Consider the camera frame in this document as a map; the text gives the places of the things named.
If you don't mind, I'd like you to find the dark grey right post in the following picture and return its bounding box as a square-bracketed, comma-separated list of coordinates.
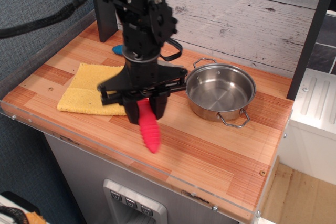
[286, 0, 331, 100]

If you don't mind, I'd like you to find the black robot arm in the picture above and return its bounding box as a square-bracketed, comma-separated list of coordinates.
[98, 0, 187, 124]

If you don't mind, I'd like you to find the black braided cable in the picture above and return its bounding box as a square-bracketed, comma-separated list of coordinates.
[0, 0, 87, 39]

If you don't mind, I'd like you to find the grey toy fridge cabinet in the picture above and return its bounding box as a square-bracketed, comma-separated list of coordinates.
[46, 135, 237, 223]

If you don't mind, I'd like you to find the red handled metal spoon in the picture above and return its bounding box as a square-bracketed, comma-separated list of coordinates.
[136, 98, 161, 153]

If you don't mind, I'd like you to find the dark grey post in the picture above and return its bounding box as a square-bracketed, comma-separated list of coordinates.
[286, 0, 331, 100]
[93, 0, 118, 42]

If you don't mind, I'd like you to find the clear acrylic edge guard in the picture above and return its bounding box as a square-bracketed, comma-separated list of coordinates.
[1, 99, 264, 223]

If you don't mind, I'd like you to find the yellow folded cloth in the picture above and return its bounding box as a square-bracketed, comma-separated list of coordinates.
[57, 63, 126, 116]

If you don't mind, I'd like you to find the white toy sink unit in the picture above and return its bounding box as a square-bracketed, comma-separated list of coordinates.
[272, 10, 336, 186]

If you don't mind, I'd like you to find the dark grey left post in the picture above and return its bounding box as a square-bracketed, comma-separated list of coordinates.
[93, 0, 118, 42]

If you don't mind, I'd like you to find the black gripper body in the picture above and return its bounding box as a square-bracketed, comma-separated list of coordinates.
[98, 61, 187, 105]

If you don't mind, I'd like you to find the stainless steel pot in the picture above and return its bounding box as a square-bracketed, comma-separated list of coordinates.
[185, 58, 257, 129]

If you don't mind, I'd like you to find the blue handled metal fork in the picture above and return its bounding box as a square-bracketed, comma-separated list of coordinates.
[112, 45, 123, 55]

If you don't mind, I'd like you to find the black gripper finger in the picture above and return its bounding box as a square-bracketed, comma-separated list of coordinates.
[149, 96, 167, 120]
[123, 98, 139, 125]

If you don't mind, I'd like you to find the silver ice dispenser panel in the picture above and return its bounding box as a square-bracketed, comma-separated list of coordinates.
[103, 179, 168, 223]

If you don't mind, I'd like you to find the orange object bottom left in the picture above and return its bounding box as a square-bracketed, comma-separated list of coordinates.
[25, 212, 47, 224]

